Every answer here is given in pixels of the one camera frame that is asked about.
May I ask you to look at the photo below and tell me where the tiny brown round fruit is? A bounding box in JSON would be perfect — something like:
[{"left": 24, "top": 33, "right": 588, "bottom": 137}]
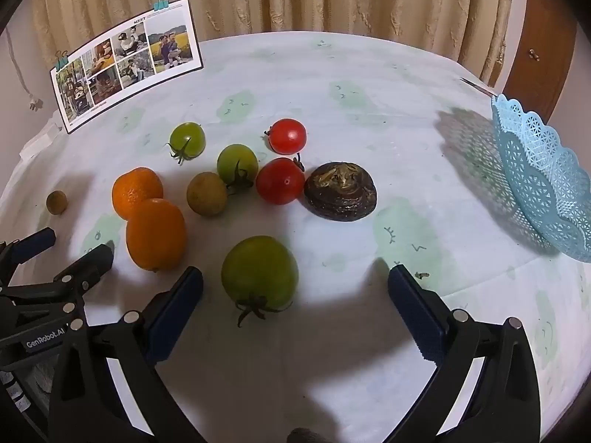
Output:
[{"left": 45, "top": 190, "right": 68, "bottom": 216}]

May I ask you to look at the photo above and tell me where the oval orange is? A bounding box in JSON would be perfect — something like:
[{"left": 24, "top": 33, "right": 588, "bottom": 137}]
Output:
[{"left": 126, "top": 198, "right": 188, "bottom": 273}]

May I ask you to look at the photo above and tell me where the white power cable with plug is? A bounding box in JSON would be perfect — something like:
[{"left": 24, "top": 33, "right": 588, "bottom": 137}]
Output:
[{"left": 2, "top": 25, "right": 44, "bottom": 112}]

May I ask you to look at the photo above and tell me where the red tomato without stem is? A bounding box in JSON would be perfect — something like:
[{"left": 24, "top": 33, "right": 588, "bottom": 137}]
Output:
[{"left": 264, "top": 119, "right": 308, "bottom": 155}]

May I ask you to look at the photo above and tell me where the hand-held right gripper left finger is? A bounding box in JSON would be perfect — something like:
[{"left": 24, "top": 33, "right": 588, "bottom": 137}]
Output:
[{"left": 48, "top": 266, "right": 208, "bottom": 443}]

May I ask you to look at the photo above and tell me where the brown wooden door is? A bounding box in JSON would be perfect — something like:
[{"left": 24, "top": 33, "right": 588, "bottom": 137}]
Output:
[{"left": 501, "top": 0, "right": 578, "bottom": 121}]

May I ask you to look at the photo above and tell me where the large green tomato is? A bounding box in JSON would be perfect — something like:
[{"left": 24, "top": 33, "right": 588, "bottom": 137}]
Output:
[{"left": 221, "top": 235, "right": 299, "bottom": 327}]

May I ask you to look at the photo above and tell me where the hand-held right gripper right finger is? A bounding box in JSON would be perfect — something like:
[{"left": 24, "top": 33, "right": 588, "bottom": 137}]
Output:
[{"left": 387, "top": 264, "right": 541, "bottom": 443}]

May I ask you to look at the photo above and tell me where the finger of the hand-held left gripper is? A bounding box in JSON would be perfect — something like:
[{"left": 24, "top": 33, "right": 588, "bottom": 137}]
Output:
[
  {"left": 0, "top": 227, "right": 57, "bottom": 287},
  {"left": 0, "top": 242, "right": 115, "bottom": 328}
]

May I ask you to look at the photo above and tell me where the light blue plastic basket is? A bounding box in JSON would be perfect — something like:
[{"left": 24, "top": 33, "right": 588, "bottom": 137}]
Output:
[{"left": 490, "top": 93, "right": 591, "bottom": 263}]

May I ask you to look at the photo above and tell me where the red tomato with stem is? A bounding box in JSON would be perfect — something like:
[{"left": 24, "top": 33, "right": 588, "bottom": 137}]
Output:
[{"left": 256, "top": 153, "right": 306, "bottom": 206}]

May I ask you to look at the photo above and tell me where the brown fuzzy object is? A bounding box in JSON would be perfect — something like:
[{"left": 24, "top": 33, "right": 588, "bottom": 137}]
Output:
[{"left": 286, "top": 427, "right": 334, "bottom": 443}]

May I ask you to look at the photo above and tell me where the round orange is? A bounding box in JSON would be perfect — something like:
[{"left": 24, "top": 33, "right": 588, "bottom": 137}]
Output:
[{"left": 112, "top": 167, "right": 164, "bottom": 220}]

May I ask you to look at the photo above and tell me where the medium green tomato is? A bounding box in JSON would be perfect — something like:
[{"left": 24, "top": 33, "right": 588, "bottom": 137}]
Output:
[{"left": 217, "top": 144, "right": 259, "bottom": 195}]

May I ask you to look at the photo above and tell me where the small green tomato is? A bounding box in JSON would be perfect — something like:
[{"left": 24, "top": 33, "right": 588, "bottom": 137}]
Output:
[{"left": 166, "top": 122, "right": 206, "bottom": 165}]

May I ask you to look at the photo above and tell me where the photo collage poster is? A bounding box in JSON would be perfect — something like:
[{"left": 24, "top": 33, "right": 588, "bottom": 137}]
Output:
[{"left": 50, "top": 0, "right": 204, "bottom": 134}]

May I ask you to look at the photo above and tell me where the thin pen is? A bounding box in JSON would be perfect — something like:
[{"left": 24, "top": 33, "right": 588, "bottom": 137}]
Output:
[{"left": 459, "top": 78, "right": 499, "bottom": 99}]

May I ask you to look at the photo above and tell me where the dark brown water chestnut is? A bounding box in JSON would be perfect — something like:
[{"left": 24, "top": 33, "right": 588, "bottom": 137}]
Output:
[{"left": 303, "top": 161, "right": 378, "bottom": 222}]

